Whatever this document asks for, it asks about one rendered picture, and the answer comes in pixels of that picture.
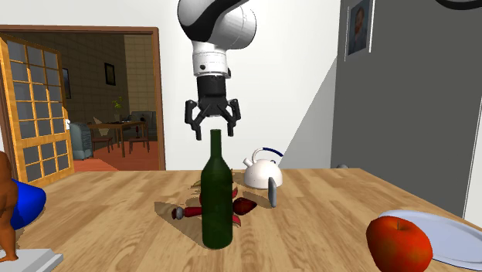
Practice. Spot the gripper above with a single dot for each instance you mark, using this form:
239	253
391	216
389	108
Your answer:
212	92

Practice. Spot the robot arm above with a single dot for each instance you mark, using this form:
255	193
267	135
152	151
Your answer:
222	26

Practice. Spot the wooden chair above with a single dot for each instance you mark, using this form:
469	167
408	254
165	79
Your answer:
101	137
138	138

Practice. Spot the dark green glass bottle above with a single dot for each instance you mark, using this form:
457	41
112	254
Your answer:
216	203

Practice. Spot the dark red pepper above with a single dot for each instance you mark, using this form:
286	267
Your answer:
244	205

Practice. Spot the wooden dining table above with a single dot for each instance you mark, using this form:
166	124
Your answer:
120	130

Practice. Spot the grey armchair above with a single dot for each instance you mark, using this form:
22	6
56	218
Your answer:
80	141

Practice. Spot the wooden door with glass panes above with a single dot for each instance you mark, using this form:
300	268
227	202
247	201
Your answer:
35	113

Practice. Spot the blue bowl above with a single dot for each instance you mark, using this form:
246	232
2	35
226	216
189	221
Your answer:
28	205

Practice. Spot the red apple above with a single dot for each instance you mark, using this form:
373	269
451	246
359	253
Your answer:
399	246

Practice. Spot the brown figure on white base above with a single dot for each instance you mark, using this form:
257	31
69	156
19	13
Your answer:
7	211

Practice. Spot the white plate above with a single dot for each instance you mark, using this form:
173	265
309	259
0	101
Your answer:
452	237

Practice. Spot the dark framed wall picture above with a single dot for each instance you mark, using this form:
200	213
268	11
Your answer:
66	83
110	74

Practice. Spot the framed portrait wall picture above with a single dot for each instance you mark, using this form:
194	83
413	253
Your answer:
358	27

